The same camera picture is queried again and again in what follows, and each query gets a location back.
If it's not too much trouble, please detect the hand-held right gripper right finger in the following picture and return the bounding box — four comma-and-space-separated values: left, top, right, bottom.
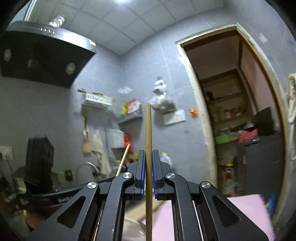
152, 149, 270, 241

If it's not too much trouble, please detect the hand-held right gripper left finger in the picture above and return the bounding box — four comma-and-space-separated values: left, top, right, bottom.
26, 149, 147, 241

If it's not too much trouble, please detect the wooden chopstick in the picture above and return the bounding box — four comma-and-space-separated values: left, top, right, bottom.
145, 104, 153, 241
115, 143, 130, 177

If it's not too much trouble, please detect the clear oil jug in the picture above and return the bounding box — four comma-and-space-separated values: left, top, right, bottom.
160, 152, 173, 166

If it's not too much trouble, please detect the hanging beige cloth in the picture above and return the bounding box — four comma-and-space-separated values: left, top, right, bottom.
91, 130, 112, 177

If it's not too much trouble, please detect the steel kitchen faucet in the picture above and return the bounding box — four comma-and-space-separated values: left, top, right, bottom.
77, 161, 100, 179

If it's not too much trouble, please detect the red snack packet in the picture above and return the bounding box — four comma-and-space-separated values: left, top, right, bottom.
127, 99, 142, 114

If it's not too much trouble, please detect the hanging clear plastic bag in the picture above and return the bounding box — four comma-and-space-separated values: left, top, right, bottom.
148, 77, 176, 113

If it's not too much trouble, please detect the red white container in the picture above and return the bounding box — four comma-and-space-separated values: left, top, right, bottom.
222, 163, 234, 195

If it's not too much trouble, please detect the green plastic box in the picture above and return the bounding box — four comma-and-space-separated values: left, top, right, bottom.
215, 134, 231, 144

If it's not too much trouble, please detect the pink flower print tablecloth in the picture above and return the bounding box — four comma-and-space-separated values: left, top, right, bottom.
153, 194, 276, 241

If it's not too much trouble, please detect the red cloth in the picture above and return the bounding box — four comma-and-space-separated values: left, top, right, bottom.
238, 129, 258, 144

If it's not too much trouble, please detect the wooden shelf unit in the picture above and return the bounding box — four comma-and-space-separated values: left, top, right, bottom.
198, 69, 258, 141

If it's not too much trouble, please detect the black range hood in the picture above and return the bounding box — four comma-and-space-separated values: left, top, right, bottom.
0, 21, 97, 89

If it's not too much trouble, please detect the dark grey cabinet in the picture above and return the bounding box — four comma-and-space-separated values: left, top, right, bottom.
242, 134, 286, 198

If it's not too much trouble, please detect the white wall outlet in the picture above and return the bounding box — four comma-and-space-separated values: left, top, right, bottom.
0, 145, 12, 161

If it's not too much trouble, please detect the grey wall shelf rack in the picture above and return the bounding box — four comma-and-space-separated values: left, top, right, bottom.
117, 115, 143, 126

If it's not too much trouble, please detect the white wall switch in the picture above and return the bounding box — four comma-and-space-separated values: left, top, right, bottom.
163, 112, 175, 126

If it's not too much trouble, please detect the white wall socket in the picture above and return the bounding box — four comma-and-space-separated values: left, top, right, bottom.
174, 109, 187, 123

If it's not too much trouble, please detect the wooden door frame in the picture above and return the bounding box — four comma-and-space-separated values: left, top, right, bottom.
175, 23, 292, 223

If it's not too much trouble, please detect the white slotted wall basket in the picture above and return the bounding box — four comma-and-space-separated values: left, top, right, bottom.
81, 91, 115, 107

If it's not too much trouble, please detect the wooden handle tool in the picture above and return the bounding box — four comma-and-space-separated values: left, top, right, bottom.
77, 89, 102, 96

